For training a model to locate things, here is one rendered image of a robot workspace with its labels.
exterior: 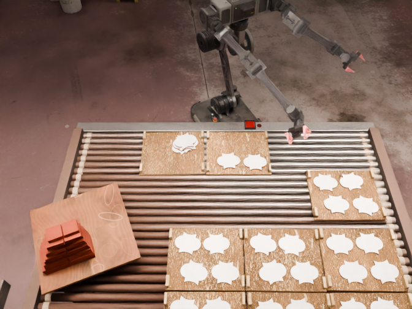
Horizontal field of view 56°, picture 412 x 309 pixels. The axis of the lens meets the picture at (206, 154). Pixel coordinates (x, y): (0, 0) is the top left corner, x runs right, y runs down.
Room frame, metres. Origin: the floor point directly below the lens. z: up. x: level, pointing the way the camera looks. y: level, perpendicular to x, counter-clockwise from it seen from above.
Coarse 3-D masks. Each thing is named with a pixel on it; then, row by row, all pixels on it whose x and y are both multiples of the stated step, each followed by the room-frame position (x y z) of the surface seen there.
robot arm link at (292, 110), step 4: (288, 108) 1.61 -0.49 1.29; (292, 108) 1.59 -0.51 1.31; (296, 108) 1.60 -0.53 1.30; (288, 112) 1.57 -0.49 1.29; (292, 112) 1.56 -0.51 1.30; (296, 112) 1.57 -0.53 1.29; (300, 112) 1.63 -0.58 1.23; (288, 116) 1.63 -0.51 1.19; (292, 116) 1.56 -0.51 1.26; (296, 116) 1.56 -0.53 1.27; (292, 120) 1.60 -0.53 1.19
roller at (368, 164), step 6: (78, 162) 1.51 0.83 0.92; (84, 162) 1.51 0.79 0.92; (90, 162) 1.51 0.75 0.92; (96, 162) 1.51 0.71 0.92; (102, 162) 1.51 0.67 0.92; (108, 162) 1.51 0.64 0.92; (114, 162) 1.50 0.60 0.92; (120, 162) 1.50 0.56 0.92; (126, 162) 1.50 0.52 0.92; (132, 162) 1.50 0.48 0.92; (138, 162) 1.50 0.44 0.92; (204, 162) 1.49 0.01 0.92; (270, 162) 1.48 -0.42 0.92; (276, 162) 1.48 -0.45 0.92; (282, 162) 1.48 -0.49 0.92; (288, 162) 1.48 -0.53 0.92; (294, 162) 1.48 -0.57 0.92; (300, 162) 1.48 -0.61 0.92; (306, 162) 1.48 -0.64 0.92; (312, 162) 1.48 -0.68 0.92; (318, 162) 1.48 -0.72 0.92; (324, 162) 1.47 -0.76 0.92; (330, 162) 1.47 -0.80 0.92; (336, 162) 1.47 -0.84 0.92; (342, 162) 1.47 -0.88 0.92; (348, 162) 1.47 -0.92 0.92; (354, 162) 1.47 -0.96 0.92; (360, 162) 1.47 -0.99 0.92; (366, 162) 1.47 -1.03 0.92; (372, 162) 1.46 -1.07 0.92
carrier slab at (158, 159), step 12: (156, 132) 1.74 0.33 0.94; (168, 132) 1.74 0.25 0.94; (180, 132) 1.74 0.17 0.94; (192, 132) 1.74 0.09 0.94; (144, 144) 1.64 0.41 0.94; (156, 144) 1.64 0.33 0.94; (168, 144) 1.64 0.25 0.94; (144, 156) 1.54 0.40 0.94; (156, 156) 1.54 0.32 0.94; (168, 156) 1.53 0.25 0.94; (180, 156) 1.53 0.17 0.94; (192, 156) 1.53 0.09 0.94; (144, 168) 1.44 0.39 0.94; (156, 168) 1.44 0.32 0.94; (168, 168) 1.44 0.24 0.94; (180, 168) 1.44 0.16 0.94; (192, 168) 1.44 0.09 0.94; (204, 168) 1.44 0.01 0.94
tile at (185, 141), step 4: (180, 136) 1.67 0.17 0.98; (184, 136) 1.67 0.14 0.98; (188, 136) 1.67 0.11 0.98; (192, 136) 1.67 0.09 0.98; (176, 140) 1.63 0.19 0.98; (180, 140) 1.63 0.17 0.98; (184, 140) 1.63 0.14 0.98; (188, 140) 1.63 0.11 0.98; (192, 140) 1.63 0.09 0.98; (176, 144) 1.60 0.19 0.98; (180, 144) 1.60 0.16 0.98; (184, 144) 1.60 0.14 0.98; (188, 144) 1.60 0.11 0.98; (192, 144) 1.60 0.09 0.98; (184, 148) 1.57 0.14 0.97
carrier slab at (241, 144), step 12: (216, 132) 1.73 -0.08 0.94; (228, 132) 1.73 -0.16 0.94; (240, 132) 1.73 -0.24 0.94; (252, 132) 1.73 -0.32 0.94; (264, 132) 1.72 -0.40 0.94; (216, 144) 1.63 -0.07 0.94; (228, 144) 1.63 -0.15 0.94; (240, 144) 1.63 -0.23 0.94; (252, 144) 1.62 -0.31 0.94; (264, 144) 1.62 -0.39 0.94; (216, 156) 1.53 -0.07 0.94; (240, 156) 1.52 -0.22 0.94; (264, 156) 1.52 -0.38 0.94; (216, 168) 1.43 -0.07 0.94; (228, 168) 1.43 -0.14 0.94; (240, 168) 1.43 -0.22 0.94; (264, 168) 1.43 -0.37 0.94
